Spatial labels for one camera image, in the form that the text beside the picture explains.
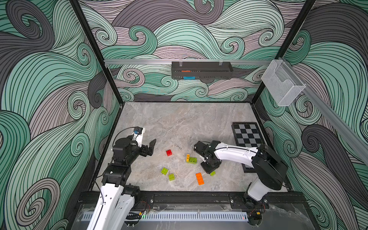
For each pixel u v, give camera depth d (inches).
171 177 31.3
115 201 18.2
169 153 35.4
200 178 31.6
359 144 19.8
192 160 34.6
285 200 29.6
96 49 34.3
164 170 32.2
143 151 25.4
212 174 31.9
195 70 37.4
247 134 37.5
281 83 30.3
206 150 25.3
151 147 26.0
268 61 35.6
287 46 33.7
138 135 24.0
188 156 33.1
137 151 24.2
